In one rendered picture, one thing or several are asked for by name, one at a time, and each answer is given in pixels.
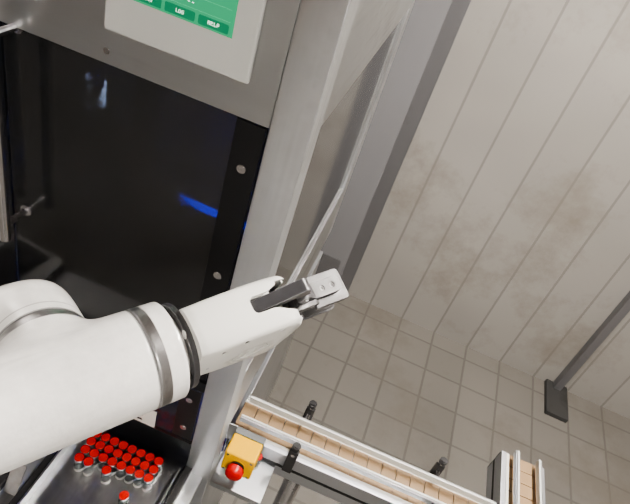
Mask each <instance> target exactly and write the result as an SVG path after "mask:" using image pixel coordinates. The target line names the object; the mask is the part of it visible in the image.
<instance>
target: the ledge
mask: <svg viewBox="0 0 630 504"><path fill-rule="evenodd" d="M224 454H225V452H224ZM224 454H223V456H222V458H221V460H220V462H219V464H218V466H217V468H216V470H215V472H214V474H213V476H212V478H211V480H210V483H209V485H210V486H213V487H215V488H217V489H219V490H221V491H224V492H226V493H228V494H230V495H232V496H235V497H237V498H239V499H241V500H244V501H246V502H248V503H250V504H260V503H261V500H262V498H263V496H264V493H265V491H266V488H267V486H268V483H269V481H270V478H271V476H272V473H273V471H274V468H275V466H276V465H274V464H271V463H269V462H267V461H265V460H263V459H262V461H261V463H260V466H259V468H258V469H257V470H253V472H252V475H251V477H250V479H246V478H243V477H242V478H241V479H240V480H239V481H232V480H230V479H228V478H227V477H226V475H225V470H226V469H223V468H222V467H221V464H222V460H223V457H224Z"/></svg>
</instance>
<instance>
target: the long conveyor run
mask: <svg viewBox="0 0 630 504"><path fill-rule="evenodd" d="M486 498H489V499H491V500H493V501H495V502H496V503H497V504H545V477H544V468H542V461H541V460H538V461H537V462H536V466H535V465H532V464H530V463H528V462H525V461H523V460H521V459H520V451H517V450H516V451H515V452H514V456H511V455H509V454H508V453H506V452H505V451H501V452H500V453H499V454H498V455H497V456H496V457H495V459H494V460H493V461H492V462H491V463H490V464H489V466H488V467H487V483H486Z"/></svg>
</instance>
